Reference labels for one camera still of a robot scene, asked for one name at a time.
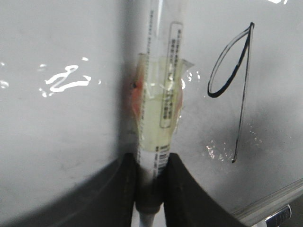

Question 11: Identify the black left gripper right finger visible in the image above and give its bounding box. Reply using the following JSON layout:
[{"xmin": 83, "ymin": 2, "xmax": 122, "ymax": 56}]
[{"xmin": 164, "ymin": 153, "xmax": 244, "ymax": 227}]

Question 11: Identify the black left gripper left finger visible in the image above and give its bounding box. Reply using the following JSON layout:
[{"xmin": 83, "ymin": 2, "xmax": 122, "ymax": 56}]
[{"xmin": 14, "ymin": 153, "xmax": 136, "ymax": 227}]

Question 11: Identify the silver metal object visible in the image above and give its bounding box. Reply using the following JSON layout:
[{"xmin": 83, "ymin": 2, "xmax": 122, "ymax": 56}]
[{"xmin": 265, "ymin": 204, "xmax": 292, "ymax": 227}]

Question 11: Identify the red round magnet taped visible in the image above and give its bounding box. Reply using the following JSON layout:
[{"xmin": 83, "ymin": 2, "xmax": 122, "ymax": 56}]
[{"xmin": 131, "ymin": 75, "xmax": 183, "ymax": 121}]

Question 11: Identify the white whiteboard with aluminium frame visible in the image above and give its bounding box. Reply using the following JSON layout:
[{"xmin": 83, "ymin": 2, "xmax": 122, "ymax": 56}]
[{"xmin": 0, "ymin": 0, "xmax": 303, "ymax": 224}]

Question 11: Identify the white black whiteboard marker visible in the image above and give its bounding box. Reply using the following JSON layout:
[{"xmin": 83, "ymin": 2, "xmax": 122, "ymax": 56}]
[{"xmin": 135, "ymin": 0, "xmax": 187, "ymax": 227}]

